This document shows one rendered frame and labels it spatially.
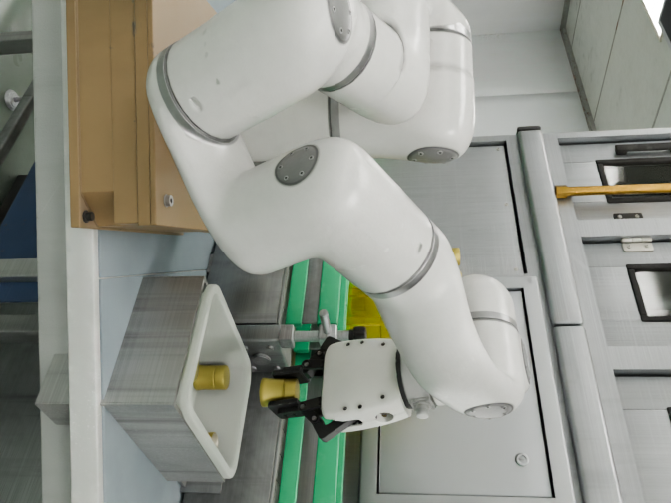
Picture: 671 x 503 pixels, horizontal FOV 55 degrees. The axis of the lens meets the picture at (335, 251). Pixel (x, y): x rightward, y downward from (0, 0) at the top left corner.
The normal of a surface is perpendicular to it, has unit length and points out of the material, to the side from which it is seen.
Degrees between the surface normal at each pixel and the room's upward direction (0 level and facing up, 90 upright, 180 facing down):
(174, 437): 90
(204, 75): 110
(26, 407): 90
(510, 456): 90
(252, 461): 90
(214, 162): 41
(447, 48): 68
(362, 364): 106
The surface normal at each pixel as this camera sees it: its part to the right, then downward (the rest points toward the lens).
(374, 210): 0.63, 0.22
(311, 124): -0.11, 0.32
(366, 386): -0.38, -0.52
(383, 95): 0.44, 0.78
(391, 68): 0.74, 0.33
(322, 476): -0.11, -0.64
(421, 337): -0.46, 0.30
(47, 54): -0.13, 0.00
